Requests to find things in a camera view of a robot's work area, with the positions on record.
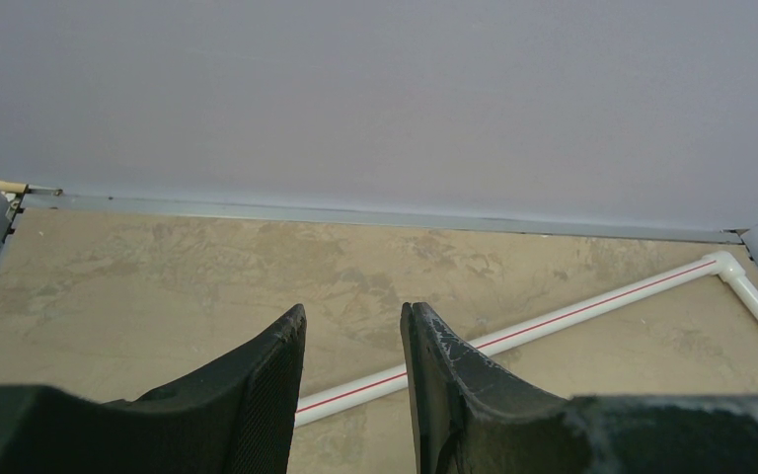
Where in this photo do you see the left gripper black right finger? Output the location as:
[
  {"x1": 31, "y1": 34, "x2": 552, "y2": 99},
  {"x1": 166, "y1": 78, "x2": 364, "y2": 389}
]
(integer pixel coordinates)
[{"x1": 400, "y1": 302, "x2": 758, "y2": 473}]

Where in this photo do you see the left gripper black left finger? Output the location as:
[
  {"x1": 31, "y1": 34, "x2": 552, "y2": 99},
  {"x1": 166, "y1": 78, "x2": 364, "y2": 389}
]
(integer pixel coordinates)
[{"x1": 0, "y1": 305, "x2": 307, "y2": 473}]

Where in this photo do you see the white PVC pipe frame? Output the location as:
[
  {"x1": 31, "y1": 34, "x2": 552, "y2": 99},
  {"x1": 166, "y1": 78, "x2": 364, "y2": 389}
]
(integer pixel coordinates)
[{"x1": 294, "y1": 251, "x2": 758, "y2": 428}]

